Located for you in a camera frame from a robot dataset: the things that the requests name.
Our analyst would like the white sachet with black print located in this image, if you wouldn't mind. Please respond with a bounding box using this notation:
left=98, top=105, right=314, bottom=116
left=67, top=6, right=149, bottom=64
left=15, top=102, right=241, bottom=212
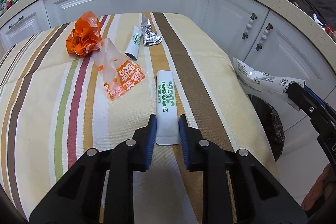
left=233, top=57, right=306, bottom=111

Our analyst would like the drawer handle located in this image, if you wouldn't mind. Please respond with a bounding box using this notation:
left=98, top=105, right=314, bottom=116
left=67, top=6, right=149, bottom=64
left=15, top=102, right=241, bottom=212
left=9, top=17, right=24, bottom=29

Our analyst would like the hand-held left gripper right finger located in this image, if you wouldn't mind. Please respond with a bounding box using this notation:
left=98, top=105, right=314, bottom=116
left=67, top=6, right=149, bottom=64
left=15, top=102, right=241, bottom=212
left=178, top=114, right=307, bottom=224

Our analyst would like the bin with black liner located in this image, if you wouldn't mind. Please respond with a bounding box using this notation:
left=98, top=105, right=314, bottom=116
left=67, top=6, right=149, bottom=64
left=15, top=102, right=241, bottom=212
left=247, top=94, right=286, bottom=163

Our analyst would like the small white green sachet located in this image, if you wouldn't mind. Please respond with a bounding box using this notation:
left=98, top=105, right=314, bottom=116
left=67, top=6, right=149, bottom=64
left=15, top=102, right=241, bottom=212
left=125, top=26, right=143, bottom=60

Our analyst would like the crumpled silver foil wrapper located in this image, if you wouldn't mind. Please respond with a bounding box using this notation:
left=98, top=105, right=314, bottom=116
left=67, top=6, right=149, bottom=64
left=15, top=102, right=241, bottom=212
left=141, top=15, right=163, bottom=47

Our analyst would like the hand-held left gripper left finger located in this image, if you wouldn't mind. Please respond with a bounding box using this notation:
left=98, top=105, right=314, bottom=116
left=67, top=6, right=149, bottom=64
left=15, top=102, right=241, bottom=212
left=28, top=114, right=158, bottom=224

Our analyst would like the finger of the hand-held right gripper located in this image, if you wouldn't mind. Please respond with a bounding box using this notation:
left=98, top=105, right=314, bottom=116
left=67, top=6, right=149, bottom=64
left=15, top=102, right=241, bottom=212
left=287, top=82, right=332, bottom=121
left=303, top=85, right=336, bottom=115

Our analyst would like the cabinet door handle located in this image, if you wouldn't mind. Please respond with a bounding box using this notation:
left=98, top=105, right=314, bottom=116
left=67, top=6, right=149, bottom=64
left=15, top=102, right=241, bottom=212
left=241, top=13, right=256, bottom=40
left=255, top=24, right=273, bottom=51

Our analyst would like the crumpled orange plastic bag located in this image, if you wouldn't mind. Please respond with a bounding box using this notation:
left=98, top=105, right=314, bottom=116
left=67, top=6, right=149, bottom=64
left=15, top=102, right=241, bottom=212
left=66, top=11, right=102, bottom=57

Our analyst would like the white sachet with green print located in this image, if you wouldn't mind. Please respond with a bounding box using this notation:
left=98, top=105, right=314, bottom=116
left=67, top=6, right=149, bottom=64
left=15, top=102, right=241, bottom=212
left=156, top=70, right=180, bottom=146

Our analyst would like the red dish rack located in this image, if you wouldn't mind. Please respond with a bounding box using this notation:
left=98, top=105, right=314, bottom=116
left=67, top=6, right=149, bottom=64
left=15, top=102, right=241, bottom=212
left=324, top=25, right=336, bottom=41

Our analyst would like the clear bag with orange print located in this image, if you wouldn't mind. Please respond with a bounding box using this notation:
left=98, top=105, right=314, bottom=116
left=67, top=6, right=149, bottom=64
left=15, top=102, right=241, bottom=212
left=92, top=39, right=146, bottom=101

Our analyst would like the person's right hand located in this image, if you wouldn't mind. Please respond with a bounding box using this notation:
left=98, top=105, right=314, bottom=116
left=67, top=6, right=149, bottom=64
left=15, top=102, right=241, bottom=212
left=301, top=164, right=336, bottom=214

